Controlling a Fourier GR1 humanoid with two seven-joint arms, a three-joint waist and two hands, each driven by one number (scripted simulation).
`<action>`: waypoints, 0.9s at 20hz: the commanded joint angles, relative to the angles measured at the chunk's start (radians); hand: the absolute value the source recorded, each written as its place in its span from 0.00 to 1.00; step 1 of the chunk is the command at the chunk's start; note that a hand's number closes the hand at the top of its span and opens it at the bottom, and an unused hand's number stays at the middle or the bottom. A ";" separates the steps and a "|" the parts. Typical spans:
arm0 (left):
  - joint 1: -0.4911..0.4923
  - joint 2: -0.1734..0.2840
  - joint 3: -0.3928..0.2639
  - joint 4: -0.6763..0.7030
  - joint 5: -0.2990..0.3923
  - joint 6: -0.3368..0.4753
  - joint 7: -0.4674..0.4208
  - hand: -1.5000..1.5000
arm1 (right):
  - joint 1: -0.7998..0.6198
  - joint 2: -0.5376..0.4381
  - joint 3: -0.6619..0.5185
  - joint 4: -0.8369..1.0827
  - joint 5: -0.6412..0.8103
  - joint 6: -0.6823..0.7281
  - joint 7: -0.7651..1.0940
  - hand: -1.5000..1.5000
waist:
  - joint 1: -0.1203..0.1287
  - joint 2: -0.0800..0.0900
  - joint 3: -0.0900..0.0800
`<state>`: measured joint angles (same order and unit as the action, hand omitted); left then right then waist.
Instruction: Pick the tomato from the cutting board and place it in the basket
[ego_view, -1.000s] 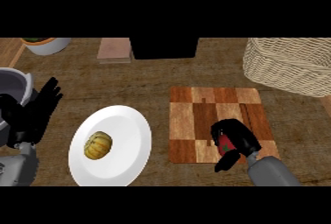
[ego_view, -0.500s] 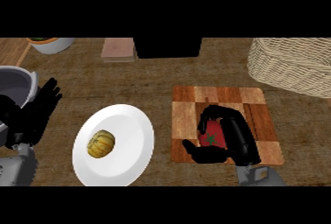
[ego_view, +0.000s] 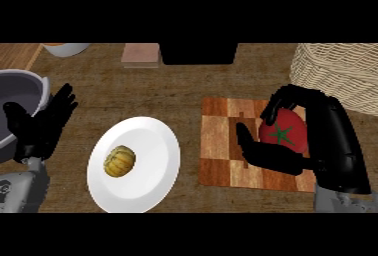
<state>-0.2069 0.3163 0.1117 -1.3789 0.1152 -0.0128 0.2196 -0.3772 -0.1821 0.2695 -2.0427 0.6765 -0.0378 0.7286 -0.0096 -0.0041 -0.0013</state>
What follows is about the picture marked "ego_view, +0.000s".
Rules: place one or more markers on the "red tomato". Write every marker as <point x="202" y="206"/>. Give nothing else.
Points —
<point x="286" y="132"/>

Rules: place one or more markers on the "black box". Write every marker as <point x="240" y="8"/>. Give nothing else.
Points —
<point x="199" y="53"/>

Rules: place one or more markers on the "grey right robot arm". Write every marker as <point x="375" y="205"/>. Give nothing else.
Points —
<point x="345" y="202"/>

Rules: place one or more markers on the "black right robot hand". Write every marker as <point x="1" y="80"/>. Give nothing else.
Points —
<point x="335" y="143"/>

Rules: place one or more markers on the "checkered wooden cutting board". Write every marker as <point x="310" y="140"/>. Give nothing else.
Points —
<point x="222" y="146"/>

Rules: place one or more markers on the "white plate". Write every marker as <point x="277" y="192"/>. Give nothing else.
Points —
<point x="143" y="186"/>

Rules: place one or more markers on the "small yellow pumpkin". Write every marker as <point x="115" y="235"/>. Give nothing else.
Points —
<point x="121" y="161"/>

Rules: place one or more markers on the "white bowl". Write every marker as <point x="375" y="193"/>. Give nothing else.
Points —
<point x="67" y="48"/>

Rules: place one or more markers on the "grey pot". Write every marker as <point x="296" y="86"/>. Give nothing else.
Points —
<point x="17" y="100"/>

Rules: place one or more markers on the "pale wicker basket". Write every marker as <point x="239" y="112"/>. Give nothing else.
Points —
<point x="341" y="73"/>

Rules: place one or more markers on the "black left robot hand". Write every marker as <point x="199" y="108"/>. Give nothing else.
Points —
<point x="39" y="130"/>

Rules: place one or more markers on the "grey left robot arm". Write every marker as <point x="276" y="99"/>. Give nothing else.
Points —
<point x="23" y="190"/>

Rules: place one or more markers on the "pink block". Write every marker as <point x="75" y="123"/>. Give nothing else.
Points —
<point x="141" y="55"/>

